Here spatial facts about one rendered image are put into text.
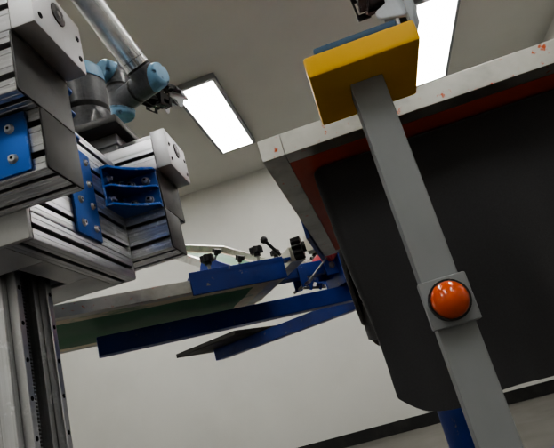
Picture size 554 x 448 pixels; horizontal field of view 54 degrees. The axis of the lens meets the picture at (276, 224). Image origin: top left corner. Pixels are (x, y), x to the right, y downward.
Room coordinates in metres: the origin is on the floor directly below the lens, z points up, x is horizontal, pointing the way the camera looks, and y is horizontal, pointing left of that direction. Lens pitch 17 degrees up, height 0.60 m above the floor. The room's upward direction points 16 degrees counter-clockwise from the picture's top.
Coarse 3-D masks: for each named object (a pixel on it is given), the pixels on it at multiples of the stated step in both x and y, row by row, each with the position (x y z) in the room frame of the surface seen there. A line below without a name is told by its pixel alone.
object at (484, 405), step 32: (384, 32) 0.52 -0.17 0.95; (416, 32) 0.52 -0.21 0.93; (320, 64) 0.53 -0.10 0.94; (352, 64) 0.53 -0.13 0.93; (384, 64) 0.55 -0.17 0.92; (416, 64) 0.57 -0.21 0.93; (320, 96) 0.58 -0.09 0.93; (352, 96) 0.59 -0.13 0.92; (384, 96) 0.57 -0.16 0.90; (384, 128) 0.57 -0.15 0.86; (384, 160) 0.57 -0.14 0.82; (416, 192) 0.57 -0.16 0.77; (416, 224) 0.57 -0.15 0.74; (416, 256) 0.57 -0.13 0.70; (448, 256) 0.57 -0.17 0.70; (448, 352) 0.57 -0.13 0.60; (480, 352) 0.57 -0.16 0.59; (480, 384) 0.57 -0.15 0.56; (480, 416) 0.57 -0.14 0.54
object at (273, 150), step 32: (480, 64) 0.73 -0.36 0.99; (512, 64) 0.73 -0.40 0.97; (544, 64) 0.72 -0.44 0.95; (416, 96) 0.75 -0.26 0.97; (448, 96) 0.74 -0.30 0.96; (480, 96) 0.76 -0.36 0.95; (320, 128) 0.77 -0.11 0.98; (352, 128) 0.76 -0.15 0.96; (288, 160) 0.80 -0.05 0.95; (288, 192) 0.95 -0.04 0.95; (320, 224) 1.21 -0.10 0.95
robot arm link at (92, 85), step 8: (88, 64) 1.09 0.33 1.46; (88, 72) 1.08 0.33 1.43; (96, 72) 1.10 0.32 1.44; (72, 80) 1.07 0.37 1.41; (80, 80) 1.07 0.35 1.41; (88, 80) 1.08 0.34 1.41; (96, 80) 1.10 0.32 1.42; (104, 80) 1.13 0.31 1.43; (72, 88) 1.07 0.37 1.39; (80, 88) 1.07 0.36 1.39; (88, 88) 1.08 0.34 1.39; (96, 88) 1.09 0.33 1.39; (104, 88) 1.12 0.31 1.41; (72, 96) 1.07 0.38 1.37; (80, 96) 1.07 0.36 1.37; (88, 96) 1.08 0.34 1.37; (96, 96) 1.09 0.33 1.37; (104, 96) 1.11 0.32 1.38
